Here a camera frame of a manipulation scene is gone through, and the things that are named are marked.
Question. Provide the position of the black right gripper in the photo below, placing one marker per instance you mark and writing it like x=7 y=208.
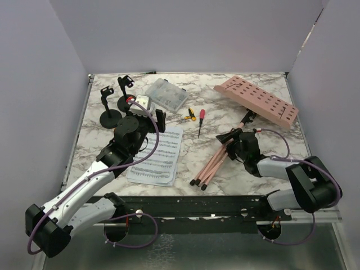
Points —
x=224 y=138

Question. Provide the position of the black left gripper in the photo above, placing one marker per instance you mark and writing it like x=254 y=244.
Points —
x=160 y=122

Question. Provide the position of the black round microphone stand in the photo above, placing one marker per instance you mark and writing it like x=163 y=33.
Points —
x=124 y=82

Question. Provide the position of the black stand holding white microphone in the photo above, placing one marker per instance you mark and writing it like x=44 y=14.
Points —
x=110 y=117

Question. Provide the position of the sheet music page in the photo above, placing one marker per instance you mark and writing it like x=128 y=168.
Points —
x=160 y=157
x=174 y=170

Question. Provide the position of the pink tripod music stand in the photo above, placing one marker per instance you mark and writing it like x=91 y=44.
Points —
x=257 y=102

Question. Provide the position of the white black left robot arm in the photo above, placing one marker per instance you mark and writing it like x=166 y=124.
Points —
x=50 y=227

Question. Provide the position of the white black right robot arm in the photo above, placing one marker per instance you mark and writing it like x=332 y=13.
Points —
x=312 y=186

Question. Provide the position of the clear plastic screw box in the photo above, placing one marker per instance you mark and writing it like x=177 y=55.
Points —
x=167 y=95

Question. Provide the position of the red handled screwdriver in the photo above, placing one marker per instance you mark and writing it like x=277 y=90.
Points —
x=201 y=118

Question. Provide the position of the yellow black T-handle tool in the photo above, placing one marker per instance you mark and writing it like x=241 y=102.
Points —
x=191 y=116

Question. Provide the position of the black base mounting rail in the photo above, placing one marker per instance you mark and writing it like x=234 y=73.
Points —
x=191 y=214

